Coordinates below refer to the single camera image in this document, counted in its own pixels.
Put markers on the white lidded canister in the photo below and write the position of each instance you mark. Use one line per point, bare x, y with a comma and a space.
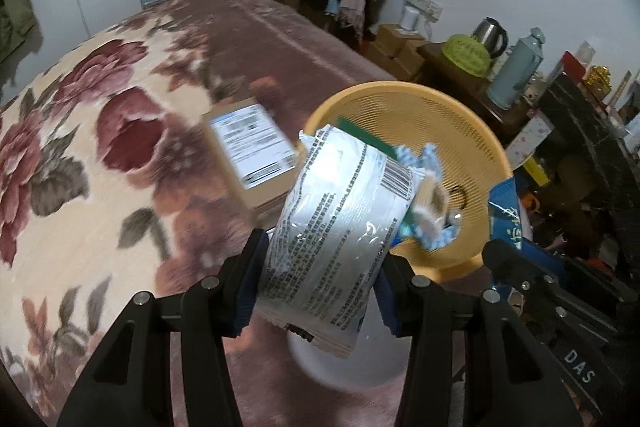
350, 367

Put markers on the pale blue thermos flask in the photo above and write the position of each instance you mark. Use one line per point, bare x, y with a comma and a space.
517, 72

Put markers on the olive hooded jacket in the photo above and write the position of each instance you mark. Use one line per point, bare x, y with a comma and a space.
12, 17

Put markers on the black stone counter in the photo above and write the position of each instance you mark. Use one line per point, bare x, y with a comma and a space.
595, 147

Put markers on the dark blue packet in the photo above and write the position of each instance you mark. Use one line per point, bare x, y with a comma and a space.
507, 217

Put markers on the blue wet wipes packet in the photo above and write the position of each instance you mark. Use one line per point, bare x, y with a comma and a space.
335, 237

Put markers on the white wall power strip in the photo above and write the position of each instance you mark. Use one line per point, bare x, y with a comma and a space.
425, 4

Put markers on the steel electric kettle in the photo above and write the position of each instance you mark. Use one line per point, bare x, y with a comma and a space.
490, 34

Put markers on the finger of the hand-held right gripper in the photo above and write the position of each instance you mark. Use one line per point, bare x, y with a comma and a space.
510, 264

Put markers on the dark wooden side table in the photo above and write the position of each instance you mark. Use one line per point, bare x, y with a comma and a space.
450, 82

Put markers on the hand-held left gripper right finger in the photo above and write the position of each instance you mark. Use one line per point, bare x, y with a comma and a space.
390, 307

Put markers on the stack of cardboard boxes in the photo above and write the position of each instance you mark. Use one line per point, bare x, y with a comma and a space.
400, 47

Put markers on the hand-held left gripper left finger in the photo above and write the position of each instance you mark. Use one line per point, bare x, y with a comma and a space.
245, 297

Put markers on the yellow plastic basket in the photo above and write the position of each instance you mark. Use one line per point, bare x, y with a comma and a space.
450, 127

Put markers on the teal soft pouch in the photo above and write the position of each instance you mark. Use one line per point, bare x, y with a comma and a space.
407, 229

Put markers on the blue white snack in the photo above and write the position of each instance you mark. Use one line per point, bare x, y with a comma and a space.
430, 162

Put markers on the brown cardboard box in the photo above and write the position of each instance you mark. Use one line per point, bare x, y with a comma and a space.
250, 147

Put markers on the green scouring pad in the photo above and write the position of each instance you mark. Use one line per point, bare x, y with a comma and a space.
365, 134

